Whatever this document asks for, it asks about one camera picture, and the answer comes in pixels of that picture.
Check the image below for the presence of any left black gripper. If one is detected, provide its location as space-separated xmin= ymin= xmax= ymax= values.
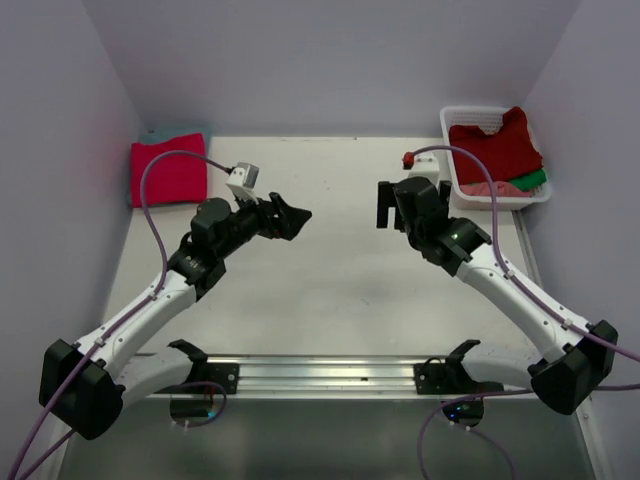
xmin=215 ymin=187 xmax=310 ymax=259

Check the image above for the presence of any dark red t shirt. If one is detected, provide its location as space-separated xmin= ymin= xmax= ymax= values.
xmin=449 ymin=107 xmax=543 ymax=182

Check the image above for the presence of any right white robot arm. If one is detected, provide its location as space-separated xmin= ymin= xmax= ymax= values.
xmin=376 ymin=177 xmax=618 ymax=415

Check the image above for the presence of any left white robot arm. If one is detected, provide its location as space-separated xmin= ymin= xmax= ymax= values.
xmin=39 ymin=192 xmax=312 ymax=440

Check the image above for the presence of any salmon pink t shirt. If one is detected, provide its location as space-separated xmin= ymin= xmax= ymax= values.
xmin=460 ymin=181 xmax=530 ymax=198

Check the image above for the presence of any white plastic basket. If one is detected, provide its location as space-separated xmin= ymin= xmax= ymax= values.
xmin=440 ymin=106 xmax=552 ymax=211

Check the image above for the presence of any green t shirt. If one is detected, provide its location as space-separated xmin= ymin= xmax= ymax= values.
xmin=509 ymin=168 xmax=547 ymax=194

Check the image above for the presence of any folded pink t shirt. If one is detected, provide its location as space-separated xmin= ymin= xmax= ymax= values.
xmin=130 ymin=132 xmax=209 ymax=208

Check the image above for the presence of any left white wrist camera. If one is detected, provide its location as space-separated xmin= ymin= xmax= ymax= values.
xmin=225 ymin=162 xmax=259 ymax=203

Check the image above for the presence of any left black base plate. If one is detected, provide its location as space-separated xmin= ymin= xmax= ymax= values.
xmin=185 ymin=362 xmax=240 ymax=395

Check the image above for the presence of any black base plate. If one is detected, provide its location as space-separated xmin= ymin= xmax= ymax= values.
xmin=185 ymin=362 xmax=240 ymax=395
xmin=413 ymin=357 xmax=504 ymax=395

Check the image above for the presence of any aluminium mounting rail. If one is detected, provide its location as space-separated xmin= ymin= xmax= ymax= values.
xmin=149 ymin=353 xmax=531 ymax=400

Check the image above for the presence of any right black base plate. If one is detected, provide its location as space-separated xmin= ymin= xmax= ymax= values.
xmin=413 ymin=357 xmax=504 ymax=395

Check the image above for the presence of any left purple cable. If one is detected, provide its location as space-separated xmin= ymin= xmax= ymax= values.
xmin=0 ymin=149 xmax=237 ymax=480

